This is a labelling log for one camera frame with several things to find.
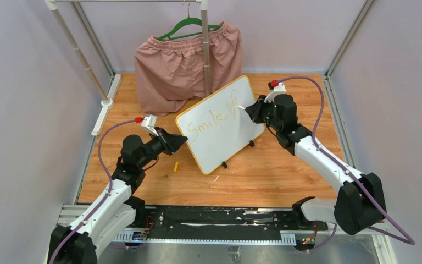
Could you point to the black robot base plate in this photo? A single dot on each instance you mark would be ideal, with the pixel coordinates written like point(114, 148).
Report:
point(221, 225)

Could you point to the white clothes rack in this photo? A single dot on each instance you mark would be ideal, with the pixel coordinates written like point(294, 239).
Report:
point(107, 102)

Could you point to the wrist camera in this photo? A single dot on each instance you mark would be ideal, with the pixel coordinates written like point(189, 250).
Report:
point(149, 123)
point(276, 88)

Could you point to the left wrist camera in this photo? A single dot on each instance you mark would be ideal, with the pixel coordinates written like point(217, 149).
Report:
point(149, 123)

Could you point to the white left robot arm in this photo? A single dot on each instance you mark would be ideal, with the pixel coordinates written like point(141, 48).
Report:
point(84, 239)

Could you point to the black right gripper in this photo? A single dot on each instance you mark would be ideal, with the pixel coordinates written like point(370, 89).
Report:
point(255, 110)

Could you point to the green clothes hanger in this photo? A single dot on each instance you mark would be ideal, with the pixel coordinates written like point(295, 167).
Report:
point(191, 26)

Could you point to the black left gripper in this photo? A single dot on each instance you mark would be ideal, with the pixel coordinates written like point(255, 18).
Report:
point(170, 143)

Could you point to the pink shorts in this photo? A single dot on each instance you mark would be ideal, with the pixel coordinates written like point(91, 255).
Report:
point(169, 73)

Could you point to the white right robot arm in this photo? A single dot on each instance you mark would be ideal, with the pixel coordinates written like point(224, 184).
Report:
point(360, 201)

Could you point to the yellow framed whiteboard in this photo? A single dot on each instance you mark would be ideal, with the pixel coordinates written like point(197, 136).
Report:
point(216, 128)

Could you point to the metal whiteboard stand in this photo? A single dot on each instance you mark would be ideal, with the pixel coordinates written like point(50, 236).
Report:
point(251, 144)

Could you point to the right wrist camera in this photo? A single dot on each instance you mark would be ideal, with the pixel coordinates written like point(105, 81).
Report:
point(276, 88)

